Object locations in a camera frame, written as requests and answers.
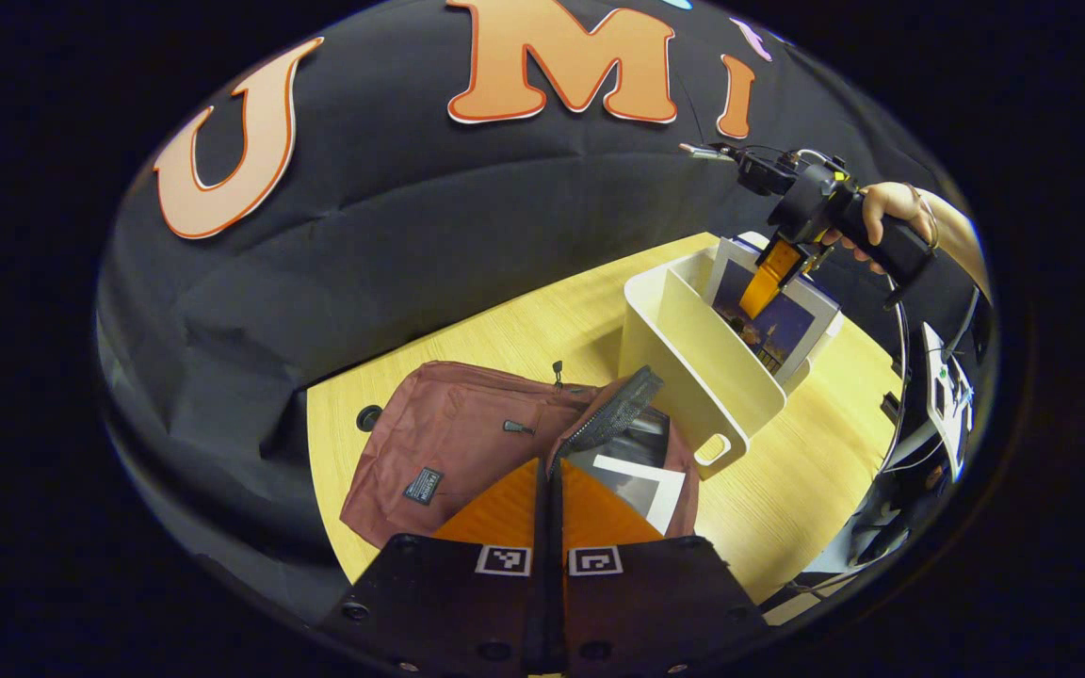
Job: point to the black and white book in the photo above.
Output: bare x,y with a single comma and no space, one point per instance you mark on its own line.
641,485

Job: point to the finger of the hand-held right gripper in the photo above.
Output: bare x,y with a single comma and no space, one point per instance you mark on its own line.
767,282

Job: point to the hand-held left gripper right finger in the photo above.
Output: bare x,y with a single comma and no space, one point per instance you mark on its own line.
655,603

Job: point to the white electronic device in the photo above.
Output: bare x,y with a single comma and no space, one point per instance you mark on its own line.
947,395

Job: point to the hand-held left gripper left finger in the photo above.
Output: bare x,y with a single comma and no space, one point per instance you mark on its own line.
448,603

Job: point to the blue book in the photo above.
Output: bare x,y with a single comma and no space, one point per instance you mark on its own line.
783,330

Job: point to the maroon schoolbag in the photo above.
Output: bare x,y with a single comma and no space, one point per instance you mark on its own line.
448,433

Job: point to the small black block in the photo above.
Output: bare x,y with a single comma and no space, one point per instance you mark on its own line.
889,407

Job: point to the white bookshelf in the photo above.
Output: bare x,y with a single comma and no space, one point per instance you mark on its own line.
693,348

